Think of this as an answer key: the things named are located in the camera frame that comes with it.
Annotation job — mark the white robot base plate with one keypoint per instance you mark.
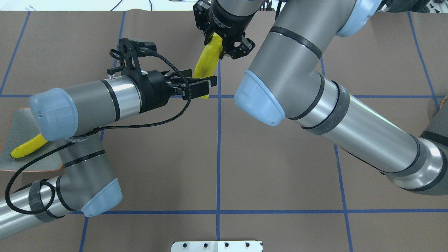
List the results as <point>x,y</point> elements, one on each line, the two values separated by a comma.
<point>218,246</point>

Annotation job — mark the brown paper table mat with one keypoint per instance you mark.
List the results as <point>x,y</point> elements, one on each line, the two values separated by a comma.
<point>217,173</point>

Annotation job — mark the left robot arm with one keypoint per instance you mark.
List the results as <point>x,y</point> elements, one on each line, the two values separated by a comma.
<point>72,118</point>

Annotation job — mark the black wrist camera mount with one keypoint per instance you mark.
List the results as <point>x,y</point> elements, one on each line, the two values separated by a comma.
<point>127,54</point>

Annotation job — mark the grey square ceramic plate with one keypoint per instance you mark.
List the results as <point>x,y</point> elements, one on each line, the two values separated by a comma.
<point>22,128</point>

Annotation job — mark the brown wicker basket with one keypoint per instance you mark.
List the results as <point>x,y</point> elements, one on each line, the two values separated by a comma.
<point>443,101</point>

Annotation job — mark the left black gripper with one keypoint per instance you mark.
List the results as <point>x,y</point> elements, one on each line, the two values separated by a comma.
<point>153,90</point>

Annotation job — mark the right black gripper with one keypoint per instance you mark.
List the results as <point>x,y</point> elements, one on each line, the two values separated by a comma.
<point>229,25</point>

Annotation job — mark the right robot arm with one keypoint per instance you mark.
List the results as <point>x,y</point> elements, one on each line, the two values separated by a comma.
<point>281,82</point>

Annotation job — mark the yellow banana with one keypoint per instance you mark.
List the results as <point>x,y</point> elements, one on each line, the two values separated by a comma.
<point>28,147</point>
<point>209,57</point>

